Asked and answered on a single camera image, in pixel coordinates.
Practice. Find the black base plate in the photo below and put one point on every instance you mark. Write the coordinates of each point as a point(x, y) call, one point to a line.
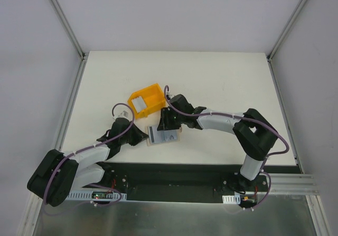
point(189, 183)

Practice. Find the beige card holder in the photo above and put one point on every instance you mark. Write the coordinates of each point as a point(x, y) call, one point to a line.
point(146, 129)

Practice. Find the white cable duct left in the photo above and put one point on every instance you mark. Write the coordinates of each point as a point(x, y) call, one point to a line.
point(94, 195)

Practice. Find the aluminium frame rail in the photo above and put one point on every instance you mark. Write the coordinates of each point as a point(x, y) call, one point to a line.
point(293, 184)

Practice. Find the white cable duct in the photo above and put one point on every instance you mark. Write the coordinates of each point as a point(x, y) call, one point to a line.
point(231, 199)
point(94, 195)

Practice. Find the right aluminium post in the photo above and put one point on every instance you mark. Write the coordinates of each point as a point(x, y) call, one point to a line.
point(287, 28)

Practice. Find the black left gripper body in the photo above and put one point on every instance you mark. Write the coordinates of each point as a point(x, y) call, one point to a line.
point(133, 136)

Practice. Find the left aluminium post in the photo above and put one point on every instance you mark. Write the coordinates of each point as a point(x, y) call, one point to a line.
point(67, 28)

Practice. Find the white cable duct right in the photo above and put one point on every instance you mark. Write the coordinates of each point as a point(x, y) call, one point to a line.
point(231, 199)

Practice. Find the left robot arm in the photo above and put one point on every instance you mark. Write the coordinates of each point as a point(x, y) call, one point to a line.
point(58, 173)

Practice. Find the aluminium post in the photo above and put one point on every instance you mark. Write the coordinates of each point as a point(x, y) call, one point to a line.
point(287, 28)
point(67, 28)

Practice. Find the yellow plastic bin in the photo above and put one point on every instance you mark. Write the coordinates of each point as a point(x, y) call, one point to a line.
point(154, 98)

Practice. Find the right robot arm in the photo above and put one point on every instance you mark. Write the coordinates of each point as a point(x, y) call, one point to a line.
point(254, 133)

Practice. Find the white credit card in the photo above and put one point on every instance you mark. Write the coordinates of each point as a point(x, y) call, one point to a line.
point(170, 135)
point(154, 135)

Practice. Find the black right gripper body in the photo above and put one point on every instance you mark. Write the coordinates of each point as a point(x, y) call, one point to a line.
point(168, 119)

